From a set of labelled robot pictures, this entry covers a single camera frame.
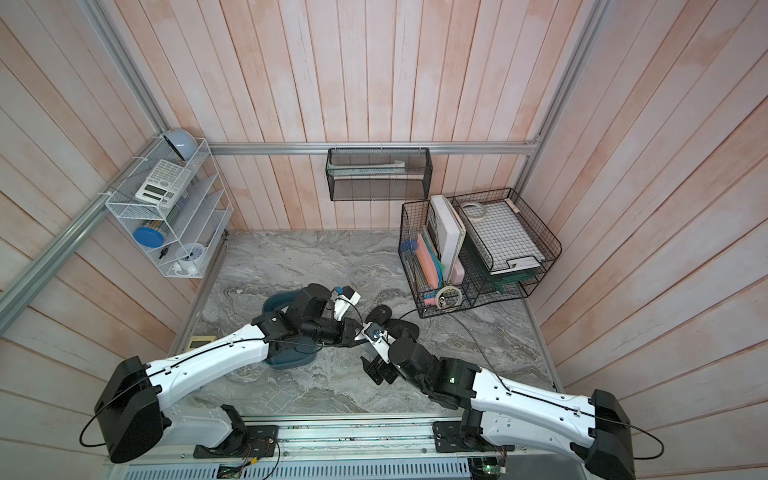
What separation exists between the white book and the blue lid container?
79 cm

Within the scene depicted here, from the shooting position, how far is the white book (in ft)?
2.87

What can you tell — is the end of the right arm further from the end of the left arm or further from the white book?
the white book

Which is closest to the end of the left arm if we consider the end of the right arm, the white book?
the end of the right arm

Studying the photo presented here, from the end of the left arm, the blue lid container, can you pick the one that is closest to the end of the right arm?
the end of the left arm
